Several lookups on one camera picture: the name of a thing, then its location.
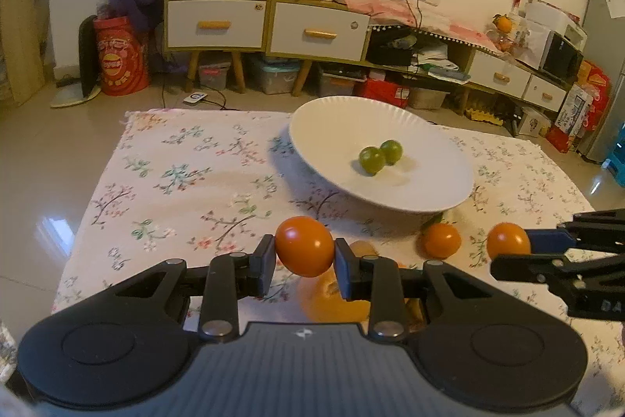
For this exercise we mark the white cabinet drawer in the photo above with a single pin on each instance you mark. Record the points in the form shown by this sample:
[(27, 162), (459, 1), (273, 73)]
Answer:
[(320, 33), (215, 25)]

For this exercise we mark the floral tablecloth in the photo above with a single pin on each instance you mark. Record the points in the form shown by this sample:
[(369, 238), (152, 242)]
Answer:
[(171, 182)]

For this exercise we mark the red snack packages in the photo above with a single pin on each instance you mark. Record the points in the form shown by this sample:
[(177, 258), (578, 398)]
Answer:
[(593, 80)]

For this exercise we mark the white microwave oven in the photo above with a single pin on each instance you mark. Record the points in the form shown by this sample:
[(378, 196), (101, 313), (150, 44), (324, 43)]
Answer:
[(556, 45)]

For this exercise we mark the white plate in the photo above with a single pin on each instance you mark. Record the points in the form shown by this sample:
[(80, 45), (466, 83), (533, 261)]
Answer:
[(337, 138)]

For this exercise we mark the beige storage box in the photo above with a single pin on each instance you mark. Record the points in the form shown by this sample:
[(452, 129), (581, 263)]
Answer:
[(428, 98)]

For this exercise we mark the low wooden bench cabinet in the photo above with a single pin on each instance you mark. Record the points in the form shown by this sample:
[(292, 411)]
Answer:
[(464, 50)]

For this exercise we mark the white bench drawer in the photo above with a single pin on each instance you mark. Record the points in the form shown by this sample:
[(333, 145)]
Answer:
[(499, 76), (544, 93)]

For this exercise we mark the green lime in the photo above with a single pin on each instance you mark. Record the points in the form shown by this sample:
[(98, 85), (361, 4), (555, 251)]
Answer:
[(372, 160), (392, 151)]

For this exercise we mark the black upright panel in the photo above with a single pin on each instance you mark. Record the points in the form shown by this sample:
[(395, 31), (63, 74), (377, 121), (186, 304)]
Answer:
[(88, 55)]

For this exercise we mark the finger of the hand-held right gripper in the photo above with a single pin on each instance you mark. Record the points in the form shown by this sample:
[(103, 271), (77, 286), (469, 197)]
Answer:
[(544, 240), (522, 267)]

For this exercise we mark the grey refrigerator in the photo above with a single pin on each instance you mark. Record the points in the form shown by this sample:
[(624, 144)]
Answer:
[(605, 70)]

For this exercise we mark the orange decoration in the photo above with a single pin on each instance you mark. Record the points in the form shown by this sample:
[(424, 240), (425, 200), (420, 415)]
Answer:
[(503, 23)]

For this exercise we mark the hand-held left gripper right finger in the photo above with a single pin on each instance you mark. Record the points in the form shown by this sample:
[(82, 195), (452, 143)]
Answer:
[(340, 270)]

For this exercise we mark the yellow egg tray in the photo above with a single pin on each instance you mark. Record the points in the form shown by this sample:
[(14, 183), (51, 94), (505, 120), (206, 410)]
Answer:
[(482, 115)]

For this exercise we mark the white printed carton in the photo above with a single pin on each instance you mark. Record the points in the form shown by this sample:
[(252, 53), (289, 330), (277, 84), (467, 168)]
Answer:
[(533, 123)]

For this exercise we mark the red printed bucket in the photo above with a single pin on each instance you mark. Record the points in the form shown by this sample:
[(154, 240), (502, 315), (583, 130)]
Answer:
[(121, 58)]

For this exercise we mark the orange tangerine with leaf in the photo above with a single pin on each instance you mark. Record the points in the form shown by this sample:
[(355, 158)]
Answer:
[(442, 241)]

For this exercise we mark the large yellow pear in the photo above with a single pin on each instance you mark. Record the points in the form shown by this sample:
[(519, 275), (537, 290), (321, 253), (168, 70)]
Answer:
[(322, 302), (362, 248)]

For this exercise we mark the pink cloth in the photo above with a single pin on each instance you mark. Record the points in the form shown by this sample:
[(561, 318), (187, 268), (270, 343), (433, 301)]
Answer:
[(390, 9)]

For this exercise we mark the clear plastic storage box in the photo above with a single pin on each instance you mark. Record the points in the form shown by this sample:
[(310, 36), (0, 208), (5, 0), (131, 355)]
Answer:
[(277, 77), (214, 75), (341, 85)]

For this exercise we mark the wooden drawer cabinet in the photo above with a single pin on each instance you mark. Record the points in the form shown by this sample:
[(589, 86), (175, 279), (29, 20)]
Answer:
[(318, 1)]

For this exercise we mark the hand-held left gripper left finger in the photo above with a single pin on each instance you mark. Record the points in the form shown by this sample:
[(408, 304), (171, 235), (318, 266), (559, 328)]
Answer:
[(267, 270)]

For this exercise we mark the blue plastic stool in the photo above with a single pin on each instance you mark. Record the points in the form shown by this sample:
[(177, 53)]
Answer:
[(616, 163)]

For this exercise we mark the pile of papers and cloths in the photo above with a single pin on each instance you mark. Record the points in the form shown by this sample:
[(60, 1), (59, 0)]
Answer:
[(437, 58)]

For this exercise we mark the red box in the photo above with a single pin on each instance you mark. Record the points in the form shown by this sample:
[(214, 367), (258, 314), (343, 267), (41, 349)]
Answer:
[(388, 92)]

